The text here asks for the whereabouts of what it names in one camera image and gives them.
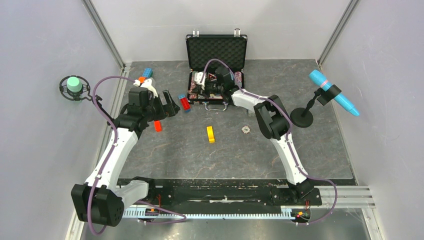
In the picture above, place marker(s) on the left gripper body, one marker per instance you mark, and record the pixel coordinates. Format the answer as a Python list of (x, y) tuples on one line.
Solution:
[(155, 110)]

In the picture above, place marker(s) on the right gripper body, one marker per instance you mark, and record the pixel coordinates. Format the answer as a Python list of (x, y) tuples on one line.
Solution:
[(213, 87)]

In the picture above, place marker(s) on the black poker chip case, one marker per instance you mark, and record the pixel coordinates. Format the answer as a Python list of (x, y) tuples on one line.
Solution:
[(207, 52)]

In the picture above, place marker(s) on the red 100 poker chip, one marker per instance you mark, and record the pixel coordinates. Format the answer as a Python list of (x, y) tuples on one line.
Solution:
[(245, 129)]

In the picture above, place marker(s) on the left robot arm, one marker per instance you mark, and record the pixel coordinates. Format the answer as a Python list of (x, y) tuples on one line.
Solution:
[(100, 200)]

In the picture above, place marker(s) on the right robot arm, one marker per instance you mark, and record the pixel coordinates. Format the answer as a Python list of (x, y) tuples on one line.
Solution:
[(271, 117)]

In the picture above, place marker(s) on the red blue lego block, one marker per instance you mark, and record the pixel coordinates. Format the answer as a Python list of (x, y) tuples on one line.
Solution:
[(185, 103)]

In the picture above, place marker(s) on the orange block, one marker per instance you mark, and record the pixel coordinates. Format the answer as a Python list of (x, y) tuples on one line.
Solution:
[(158, 126)]

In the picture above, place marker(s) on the blue orange toy car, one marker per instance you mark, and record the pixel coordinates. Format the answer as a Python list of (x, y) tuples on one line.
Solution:
[(147, 73)]

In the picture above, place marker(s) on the yellow arch block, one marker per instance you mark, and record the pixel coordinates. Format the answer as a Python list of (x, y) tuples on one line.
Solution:
[(210, 134)]

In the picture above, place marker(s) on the green microphone on stand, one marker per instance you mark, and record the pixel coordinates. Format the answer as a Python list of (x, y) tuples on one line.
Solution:
[(76, 88)]

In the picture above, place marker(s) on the blue microphone on stand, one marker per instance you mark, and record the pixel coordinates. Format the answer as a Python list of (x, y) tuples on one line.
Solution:
[(326, 92)]

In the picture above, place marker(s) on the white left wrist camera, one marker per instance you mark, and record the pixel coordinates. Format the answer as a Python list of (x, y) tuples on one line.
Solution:
[(148, 83)]

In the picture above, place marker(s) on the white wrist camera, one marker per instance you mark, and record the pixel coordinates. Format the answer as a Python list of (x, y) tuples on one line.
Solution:
[(200, 79), (148, 83)]

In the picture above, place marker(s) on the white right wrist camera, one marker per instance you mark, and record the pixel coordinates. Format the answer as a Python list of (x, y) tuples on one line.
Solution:
[(200, 79)]

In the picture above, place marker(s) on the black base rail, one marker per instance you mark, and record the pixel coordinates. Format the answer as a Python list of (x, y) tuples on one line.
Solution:
[(231, 196)]

